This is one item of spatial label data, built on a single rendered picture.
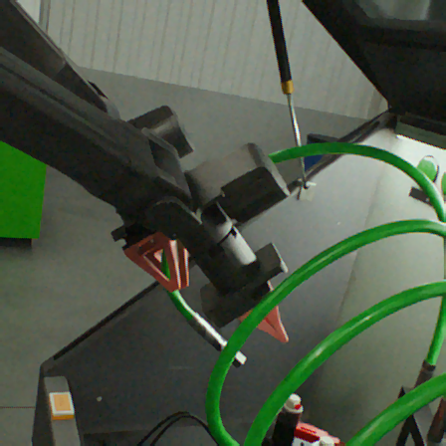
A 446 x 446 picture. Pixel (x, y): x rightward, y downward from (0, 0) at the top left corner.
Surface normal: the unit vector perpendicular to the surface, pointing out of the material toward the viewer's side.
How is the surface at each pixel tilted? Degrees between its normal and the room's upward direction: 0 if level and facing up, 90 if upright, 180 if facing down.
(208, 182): 57
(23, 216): 90
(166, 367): 90
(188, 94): 90
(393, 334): 90
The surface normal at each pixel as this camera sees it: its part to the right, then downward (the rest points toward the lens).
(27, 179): 0.38, 0.37
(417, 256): -0.92, -0.06
